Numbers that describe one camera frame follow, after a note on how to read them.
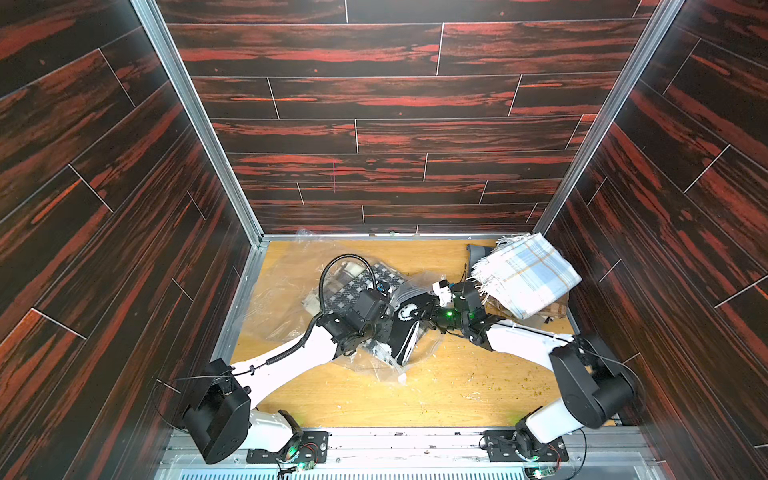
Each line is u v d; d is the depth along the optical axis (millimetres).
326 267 712
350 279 1021
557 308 917
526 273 942
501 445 733
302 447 733
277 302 993
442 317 783
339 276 1050
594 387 447
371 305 609
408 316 859
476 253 1113
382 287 720
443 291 833
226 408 401
